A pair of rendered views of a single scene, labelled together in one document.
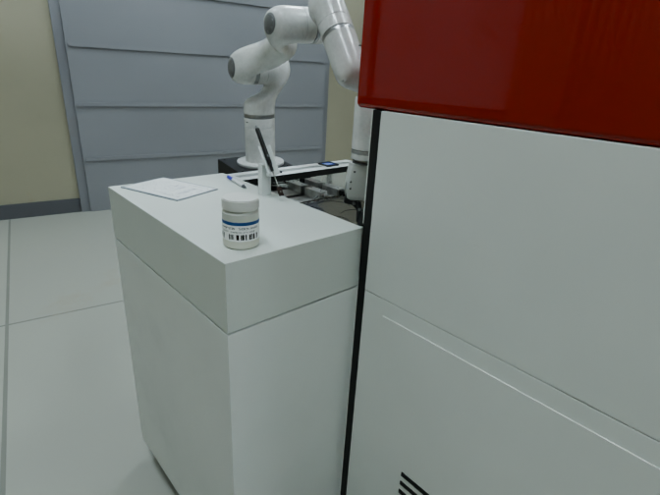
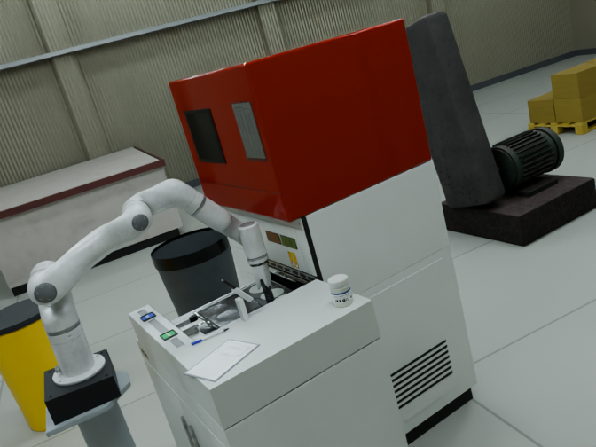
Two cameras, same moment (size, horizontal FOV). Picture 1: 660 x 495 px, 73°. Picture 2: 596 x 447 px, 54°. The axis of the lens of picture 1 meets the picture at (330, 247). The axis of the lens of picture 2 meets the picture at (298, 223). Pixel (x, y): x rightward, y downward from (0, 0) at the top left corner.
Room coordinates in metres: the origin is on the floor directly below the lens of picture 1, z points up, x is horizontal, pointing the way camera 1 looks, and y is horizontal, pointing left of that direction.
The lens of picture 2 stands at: (0.38, 1.98, 1.85)
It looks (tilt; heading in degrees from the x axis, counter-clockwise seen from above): 17 degrees down; 286
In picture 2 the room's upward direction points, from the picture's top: 16 degrees counter-clockwise
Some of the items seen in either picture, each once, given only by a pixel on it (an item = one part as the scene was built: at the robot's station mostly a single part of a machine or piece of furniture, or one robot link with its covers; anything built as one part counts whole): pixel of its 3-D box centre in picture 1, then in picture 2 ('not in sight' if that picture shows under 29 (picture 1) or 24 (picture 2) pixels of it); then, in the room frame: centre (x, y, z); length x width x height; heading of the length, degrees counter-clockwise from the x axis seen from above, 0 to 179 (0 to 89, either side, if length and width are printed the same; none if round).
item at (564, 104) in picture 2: not in sight; (584, 92); (-1.38, -5.85, 0.35); 1.26 x 0.85 x 0.70; 35
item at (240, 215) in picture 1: (241, 220); (341, 290); (0.81, 0.17, 1.01); 0.07 x 0.07 x 0.10
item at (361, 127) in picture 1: (371, 123); (251, 239); (1.16, -0.09, 1.17); 0.09 x 0.08 x 0.13; 124
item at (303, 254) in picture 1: (225, 232); (276, 344); (1.05, 0.27, 0.89); 0.62 x 0.35 x 0.14; 43
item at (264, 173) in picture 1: (267, 171); (244, 301); (1.16, 0.18, 1.03); 0.06 x 0.04 x 0.13; 43
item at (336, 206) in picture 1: (358, 215); (250, 304); (1.25, -0.08, 0.90); 0.34 x 0.34 x 0.01; 43
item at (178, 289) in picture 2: not in sight; (204, 286); (2.22, -1.68, 0.36); 0.56 x 0.56 x 0.72
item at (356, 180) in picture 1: (364, 178); (262, 272); (1.16, -0.08, 1.03); 0.10 x 0.07 x 0.11; 98
